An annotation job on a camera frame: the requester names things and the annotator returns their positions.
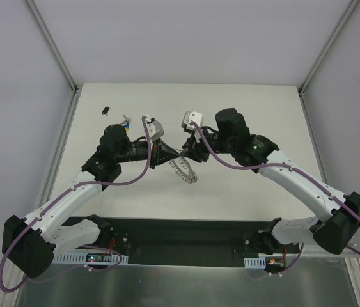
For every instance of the right white cable duct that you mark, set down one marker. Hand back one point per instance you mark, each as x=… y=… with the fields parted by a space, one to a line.
x=255 y=263

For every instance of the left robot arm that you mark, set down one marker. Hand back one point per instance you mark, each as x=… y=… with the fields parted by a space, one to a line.
x=32 y=242

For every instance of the black key fob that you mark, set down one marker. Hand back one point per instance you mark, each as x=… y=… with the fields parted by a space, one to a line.
x=105 y=111

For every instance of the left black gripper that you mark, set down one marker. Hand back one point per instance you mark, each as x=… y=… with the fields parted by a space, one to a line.
x=155 y=153

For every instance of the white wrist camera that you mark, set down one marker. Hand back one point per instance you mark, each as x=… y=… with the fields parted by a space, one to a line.
x=154 y=128
x=189 y=118

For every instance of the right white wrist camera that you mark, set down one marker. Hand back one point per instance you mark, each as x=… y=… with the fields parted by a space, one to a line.
x=189 y=118

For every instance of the left white cable duct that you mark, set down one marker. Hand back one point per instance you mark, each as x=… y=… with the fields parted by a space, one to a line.
x=90 y=258

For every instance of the metal disc with keyrings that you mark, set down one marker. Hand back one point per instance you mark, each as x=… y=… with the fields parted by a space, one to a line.
x=184 y=170

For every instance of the white cable duct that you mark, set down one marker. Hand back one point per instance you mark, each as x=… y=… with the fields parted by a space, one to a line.
x=255 y=263
x=90 y=258

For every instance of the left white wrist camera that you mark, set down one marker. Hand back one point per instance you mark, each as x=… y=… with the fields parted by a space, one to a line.
x=154 y=128

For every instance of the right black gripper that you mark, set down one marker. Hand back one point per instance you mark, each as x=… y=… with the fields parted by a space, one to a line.
x=197 y=150

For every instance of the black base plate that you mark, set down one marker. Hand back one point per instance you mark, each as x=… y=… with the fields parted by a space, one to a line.
x=179 y=242

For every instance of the blue tag key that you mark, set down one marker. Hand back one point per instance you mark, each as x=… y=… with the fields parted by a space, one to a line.
x=126 y=123

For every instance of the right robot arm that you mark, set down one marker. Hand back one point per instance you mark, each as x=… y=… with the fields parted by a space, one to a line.
x=336 y=216

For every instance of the left aluminium frame post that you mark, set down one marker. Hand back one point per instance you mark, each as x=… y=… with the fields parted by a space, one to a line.
x=49 y=41

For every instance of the right aluminium frame post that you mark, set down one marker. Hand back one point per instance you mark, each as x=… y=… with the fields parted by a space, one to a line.
x=339 y=27

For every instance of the aluminium frame post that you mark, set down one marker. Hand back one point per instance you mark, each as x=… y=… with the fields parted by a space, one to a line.
x=49 y=41
x=339 y=27

